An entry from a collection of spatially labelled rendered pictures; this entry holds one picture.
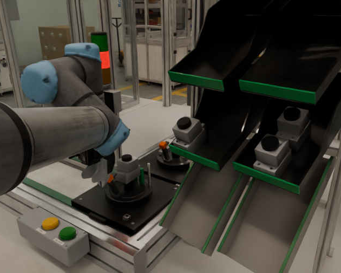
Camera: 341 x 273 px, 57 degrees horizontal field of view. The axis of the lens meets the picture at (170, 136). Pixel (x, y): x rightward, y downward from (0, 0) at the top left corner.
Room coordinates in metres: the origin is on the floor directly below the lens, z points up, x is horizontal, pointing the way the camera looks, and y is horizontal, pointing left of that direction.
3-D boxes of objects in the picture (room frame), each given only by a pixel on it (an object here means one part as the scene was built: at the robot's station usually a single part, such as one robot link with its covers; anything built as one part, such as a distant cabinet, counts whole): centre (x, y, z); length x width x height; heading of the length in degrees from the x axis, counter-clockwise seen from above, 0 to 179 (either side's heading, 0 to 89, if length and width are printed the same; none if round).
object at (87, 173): (0.71, 0.21, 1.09); 0.06 x 0.03 x 0.09; 146
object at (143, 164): (1.01, -0.02, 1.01); 0.24 x 0.24 x 0.13; 56
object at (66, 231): (0.63, 0.26, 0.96); 0.04 x 0.04 x 0.02
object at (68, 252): (0.67, 0.32, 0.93); 0.21 x 0.07 x 0.06; 56
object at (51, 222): (0.67, 0.32, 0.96); 0.04 x 0.04 x 0.02
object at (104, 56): (1.00, 0.22, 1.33); 0.05 x 0.05 x 0.05
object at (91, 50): (0.70, 0.19, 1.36); 0.09 x 0.08 x 0.11; 158
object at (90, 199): (0.80, 0.13, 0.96); 0.24 x 0.24 x 0.02; 56
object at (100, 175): (0.69, 0.18, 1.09); 0.06 x 0.03 x 0.09; 146
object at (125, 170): (0.81, 0.12, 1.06); 0.08 x 0.04 x 0.07; 146
